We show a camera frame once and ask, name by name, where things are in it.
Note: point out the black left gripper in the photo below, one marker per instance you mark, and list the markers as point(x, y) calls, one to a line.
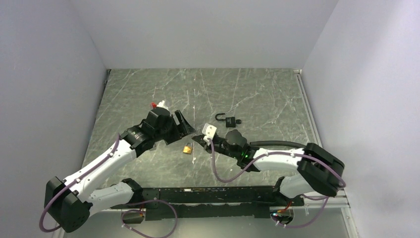
point(184, 128)

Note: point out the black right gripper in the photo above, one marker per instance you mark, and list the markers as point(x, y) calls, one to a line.
point(199, 139)

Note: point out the black padlock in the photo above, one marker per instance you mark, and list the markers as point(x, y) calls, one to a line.
point(230, 122)

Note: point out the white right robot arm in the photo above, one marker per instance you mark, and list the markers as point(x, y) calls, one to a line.
point(311, 168)

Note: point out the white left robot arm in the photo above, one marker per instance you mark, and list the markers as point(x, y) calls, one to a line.
point(69, 202)

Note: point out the brass padlock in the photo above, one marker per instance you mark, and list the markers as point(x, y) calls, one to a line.
point(188, 148)

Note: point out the black foam tube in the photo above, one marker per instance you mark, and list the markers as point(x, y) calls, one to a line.
point(277, 143)

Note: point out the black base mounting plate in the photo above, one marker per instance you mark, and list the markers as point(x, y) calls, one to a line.
point(210, 202)

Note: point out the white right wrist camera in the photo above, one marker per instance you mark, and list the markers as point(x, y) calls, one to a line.
point(209, 131)

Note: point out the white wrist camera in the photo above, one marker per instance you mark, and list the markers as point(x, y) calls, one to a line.
point(162, 104)
point(209, 131)

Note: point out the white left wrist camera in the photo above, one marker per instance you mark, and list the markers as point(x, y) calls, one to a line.
point(162, 104)

